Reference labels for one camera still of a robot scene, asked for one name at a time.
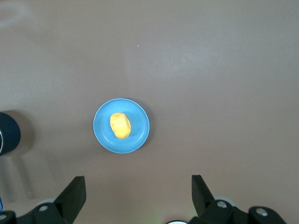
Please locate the yellow potato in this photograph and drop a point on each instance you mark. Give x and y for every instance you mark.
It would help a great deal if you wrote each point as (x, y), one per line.
(120, 126)

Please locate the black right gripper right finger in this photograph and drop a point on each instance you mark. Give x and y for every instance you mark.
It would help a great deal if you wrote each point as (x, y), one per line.
(201, 198)

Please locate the glass lid with blue knob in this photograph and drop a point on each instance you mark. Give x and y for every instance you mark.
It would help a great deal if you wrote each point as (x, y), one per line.
(1, 140)

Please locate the blue round plate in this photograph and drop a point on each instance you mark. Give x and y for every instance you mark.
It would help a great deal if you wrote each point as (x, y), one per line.
(137, 140)

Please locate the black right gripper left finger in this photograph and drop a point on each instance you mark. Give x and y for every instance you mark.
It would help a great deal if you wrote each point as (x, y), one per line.
(70, 200)

